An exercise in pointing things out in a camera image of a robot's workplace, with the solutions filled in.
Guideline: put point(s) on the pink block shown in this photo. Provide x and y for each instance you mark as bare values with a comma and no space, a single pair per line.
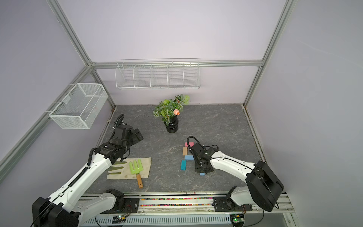
190,144

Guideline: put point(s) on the black plant vase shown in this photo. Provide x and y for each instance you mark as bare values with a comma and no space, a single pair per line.
172,126

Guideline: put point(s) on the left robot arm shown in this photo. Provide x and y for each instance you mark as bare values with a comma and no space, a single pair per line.
62,208

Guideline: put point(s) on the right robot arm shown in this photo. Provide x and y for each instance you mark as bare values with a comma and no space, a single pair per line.
263,187

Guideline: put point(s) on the white slotted cable duct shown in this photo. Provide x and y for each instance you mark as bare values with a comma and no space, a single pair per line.
159,220

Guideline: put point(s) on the teal block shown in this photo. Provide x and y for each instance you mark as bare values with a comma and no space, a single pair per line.
183,165

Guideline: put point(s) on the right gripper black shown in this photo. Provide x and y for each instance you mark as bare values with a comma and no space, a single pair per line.
197,170

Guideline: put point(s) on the white mesh wire basket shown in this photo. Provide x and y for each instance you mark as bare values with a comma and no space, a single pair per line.
80,107

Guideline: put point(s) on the natural wood block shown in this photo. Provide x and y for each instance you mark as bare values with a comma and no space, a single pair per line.
185,151

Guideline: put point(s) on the artificial green plant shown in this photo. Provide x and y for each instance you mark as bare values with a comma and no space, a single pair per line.
171,108

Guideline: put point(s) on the long white wire shelf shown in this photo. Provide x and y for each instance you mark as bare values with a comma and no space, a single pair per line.
157,74

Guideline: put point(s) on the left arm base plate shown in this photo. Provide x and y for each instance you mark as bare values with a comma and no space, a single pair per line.
130,205

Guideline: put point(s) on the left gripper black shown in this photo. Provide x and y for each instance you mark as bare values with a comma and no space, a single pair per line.
134,137

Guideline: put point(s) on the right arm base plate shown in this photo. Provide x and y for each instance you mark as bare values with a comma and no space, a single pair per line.
222,204

